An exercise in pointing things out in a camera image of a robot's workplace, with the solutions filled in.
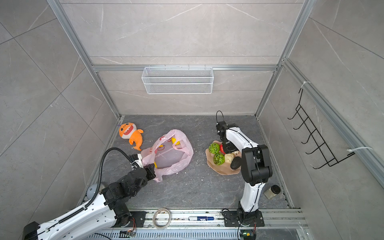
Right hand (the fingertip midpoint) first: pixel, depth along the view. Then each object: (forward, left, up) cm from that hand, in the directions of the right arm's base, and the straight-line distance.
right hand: (235, 148), depth 92 cm
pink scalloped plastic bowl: (-10, +7, -6) cm, 14 cm away
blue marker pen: (-36, +23, -6) cm, 44 cm away
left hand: (-12, +46, +8) cm, 48 cm away
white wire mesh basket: (+42, +36, +23) cm, 60 cm away
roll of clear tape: (-37, +46, -7) cm, 60 cm away
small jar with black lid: (-26, -14, +1) cm, 30 cm away
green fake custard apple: (0, +13, +2) cm, 13 cm away
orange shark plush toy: (+16, +71, +1) cm, 73 cm away
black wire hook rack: (-17, -30, +25) cm, 43 cm away
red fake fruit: (0, +9, 0) cm, 9 cm away
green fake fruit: (-6, +11, -1) cm, 13 cm away
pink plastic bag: (+2, +43, -7) cm, 44 cm away
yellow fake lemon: (+9, +40, -2) cm, 41 cm away
